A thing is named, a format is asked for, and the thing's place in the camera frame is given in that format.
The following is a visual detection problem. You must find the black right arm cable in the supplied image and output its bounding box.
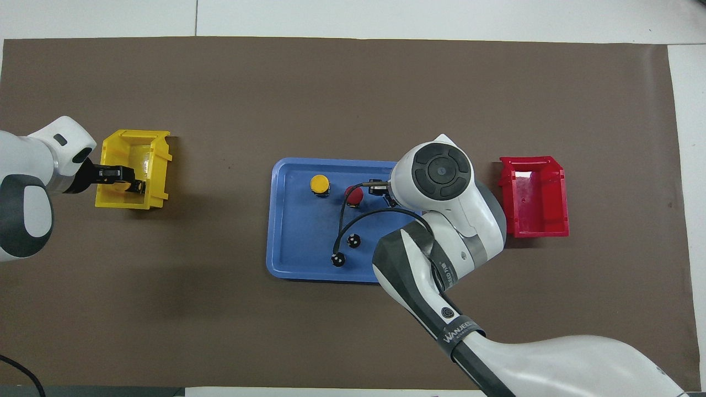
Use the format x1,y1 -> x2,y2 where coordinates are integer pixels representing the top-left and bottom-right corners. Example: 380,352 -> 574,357
331,181 -> 437,260

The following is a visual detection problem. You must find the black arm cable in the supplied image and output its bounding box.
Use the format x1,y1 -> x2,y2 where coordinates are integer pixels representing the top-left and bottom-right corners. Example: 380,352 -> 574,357
331,181 -> 437,260
0,355 -> 47,397

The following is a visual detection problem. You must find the blue plastic tray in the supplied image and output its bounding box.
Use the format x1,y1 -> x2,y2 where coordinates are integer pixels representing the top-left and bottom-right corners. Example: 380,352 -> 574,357
266,157 -> 425,285

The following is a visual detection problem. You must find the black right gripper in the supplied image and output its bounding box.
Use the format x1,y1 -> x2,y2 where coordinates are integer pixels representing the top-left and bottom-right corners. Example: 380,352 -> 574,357
368,179 -> 399,208

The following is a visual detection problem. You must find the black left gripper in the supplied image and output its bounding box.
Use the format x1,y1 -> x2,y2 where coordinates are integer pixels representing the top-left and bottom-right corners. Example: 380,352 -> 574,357
73,160 -> 146,194

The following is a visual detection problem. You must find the red plastic bin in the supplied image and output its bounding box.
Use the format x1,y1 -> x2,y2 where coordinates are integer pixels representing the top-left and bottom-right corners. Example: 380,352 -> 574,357
498,156 -> 570,238

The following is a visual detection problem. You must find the brown paper table mat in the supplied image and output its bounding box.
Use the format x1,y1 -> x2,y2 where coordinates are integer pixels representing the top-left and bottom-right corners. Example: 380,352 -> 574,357
0,36 -> 701,392

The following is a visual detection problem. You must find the yellow plastic bin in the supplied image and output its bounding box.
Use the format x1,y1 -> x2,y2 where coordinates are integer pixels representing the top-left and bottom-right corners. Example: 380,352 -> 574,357
95,130 -> 173,211

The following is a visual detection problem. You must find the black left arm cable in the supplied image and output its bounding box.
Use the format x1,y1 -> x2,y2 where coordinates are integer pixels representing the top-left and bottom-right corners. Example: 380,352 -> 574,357
0,355 -> 47,397

